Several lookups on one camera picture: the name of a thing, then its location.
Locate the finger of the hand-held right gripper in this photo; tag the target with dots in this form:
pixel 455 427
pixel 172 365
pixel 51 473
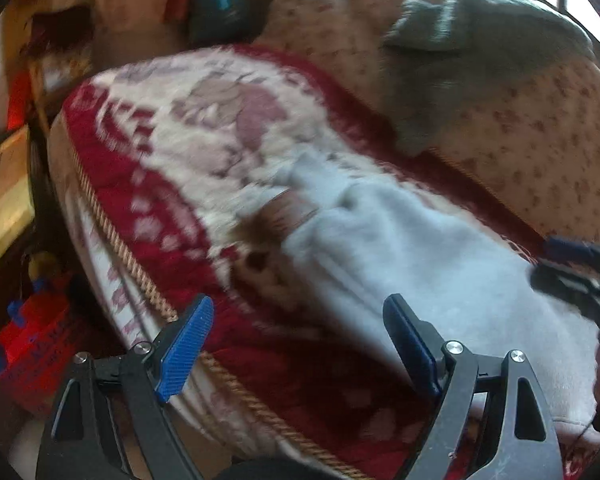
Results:
pixel 565 249
pixel 572 282

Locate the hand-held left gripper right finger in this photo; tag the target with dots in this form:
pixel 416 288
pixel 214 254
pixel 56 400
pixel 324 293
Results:
pixel 414 346

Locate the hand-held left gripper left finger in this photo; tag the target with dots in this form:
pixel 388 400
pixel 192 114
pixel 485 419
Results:
pixel 184 351

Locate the pale blue pants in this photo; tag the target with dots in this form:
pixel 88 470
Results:
pixel 405 270

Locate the beige floral sofa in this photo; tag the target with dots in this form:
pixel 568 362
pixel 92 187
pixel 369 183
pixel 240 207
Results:
pixel 540 140

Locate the red plastic toy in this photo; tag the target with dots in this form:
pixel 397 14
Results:
pixel 32 355

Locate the red and white patterned blanket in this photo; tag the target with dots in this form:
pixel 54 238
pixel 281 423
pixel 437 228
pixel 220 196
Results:
pixel 180 150

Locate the grey cloth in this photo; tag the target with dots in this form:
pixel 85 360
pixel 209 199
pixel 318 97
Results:
pixel 480 55

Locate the yellow box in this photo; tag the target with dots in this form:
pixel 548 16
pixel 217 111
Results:
pixel 4 205

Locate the blue and dark bag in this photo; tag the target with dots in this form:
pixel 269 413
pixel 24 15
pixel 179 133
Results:
pixel 219 2

